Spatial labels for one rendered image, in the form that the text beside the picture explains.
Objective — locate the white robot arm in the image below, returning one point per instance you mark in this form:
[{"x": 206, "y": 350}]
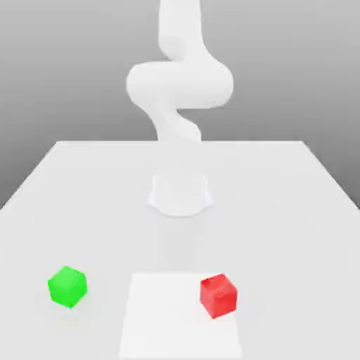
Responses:
[{"x": 180, "y": 84}]

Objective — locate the small red cube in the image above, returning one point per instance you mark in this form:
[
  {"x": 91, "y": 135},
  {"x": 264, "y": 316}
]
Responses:
[{"x": 218, "y": 296}]

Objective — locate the small green cube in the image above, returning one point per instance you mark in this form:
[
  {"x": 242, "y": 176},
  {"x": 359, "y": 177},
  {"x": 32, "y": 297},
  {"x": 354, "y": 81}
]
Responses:
[{"x": 67, "y": 287}]

